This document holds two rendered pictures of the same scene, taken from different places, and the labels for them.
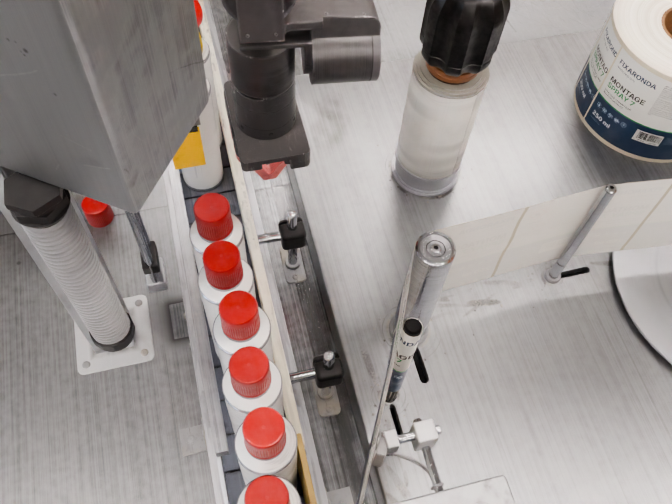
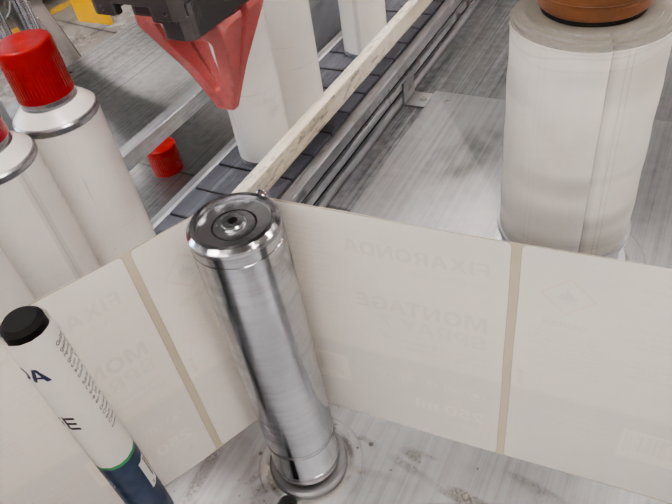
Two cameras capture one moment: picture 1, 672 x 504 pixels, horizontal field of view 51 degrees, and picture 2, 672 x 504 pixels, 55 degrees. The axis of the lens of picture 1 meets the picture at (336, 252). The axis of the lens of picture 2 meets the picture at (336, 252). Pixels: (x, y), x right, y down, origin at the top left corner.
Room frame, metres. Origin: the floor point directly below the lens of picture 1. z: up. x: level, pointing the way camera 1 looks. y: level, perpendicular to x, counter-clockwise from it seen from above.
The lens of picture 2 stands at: (0.25, -0.27, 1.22)
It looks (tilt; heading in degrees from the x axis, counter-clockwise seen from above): 43 degrees down; 53
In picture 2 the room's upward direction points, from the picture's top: 10 degrees counter-clockwise
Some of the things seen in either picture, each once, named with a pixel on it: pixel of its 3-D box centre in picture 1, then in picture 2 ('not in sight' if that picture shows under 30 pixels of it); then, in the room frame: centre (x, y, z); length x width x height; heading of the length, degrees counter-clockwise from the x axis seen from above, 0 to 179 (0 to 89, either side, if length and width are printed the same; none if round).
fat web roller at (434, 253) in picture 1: (420, 293); (278, 365); (0.33, -0.09, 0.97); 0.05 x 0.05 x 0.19
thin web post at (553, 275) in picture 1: (578, 236); not in sight; (0.42, -0.26, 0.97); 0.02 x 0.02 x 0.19
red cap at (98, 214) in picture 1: (97, 209); (163, 156); (0.48, 0.31, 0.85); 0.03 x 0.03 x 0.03
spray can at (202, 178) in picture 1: (193, 123); (242, 52); (0.52, 0.18, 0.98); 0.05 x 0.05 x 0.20
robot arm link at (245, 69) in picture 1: (268, 53); not in sight; (0.44, 0.07, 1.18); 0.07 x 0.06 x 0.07; 102
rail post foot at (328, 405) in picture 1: (325, 391); not in sight; (0.27, 0.00, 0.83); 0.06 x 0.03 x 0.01; 17
